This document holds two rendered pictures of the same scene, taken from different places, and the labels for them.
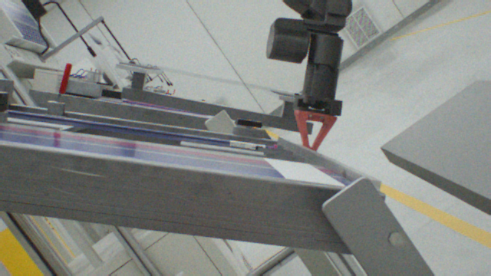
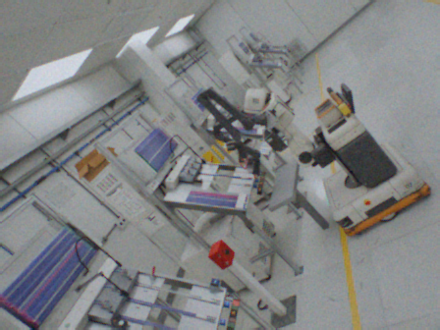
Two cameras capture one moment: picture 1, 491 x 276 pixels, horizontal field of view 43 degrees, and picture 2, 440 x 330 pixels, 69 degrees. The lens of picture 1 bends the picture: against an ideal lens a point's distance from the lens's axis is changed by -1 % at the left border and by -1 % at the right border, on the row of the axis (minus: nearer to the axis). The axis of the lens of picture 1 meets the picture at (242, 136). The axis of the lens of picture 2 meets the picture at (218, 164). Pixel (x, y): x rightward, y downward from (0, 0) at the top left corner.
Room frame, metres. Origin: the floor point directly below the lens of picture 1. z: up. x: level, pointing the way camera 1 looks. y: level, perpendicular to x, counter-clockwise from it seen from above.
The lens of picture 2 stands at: (-1.40, -1.42, 1.69)
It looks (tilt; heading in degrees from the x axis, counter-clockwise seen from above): 13 degrees down; 32
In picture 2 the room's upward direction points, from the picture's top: 44 degrees counter-clockwise
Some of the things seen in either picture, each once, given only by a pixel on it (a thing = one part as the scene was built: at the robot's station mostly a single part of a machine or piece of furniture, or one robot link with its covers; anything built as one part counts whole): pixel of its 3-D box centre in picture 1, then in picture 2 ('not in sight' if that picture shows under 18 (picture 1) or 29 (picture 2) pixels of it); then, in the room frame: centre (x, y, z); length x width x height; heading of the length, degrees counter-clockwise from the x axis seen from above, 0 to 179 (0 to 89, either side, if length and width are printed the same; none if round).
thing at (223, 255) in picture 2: not in sight; (249, 281); (0.20, 0.09, 0.39); 0.24 x 0.24 x 0.78; 2
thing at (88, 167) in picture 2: not in sight; (106, 151); (0.85, 0.75, 1.82); 0.68 x 0.30 x 0.20; 2
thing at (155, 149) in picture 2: not in sight; (153, 151); (0.97, 0.45, 1.52); 0.51 x 0.13 x 0.27; 2
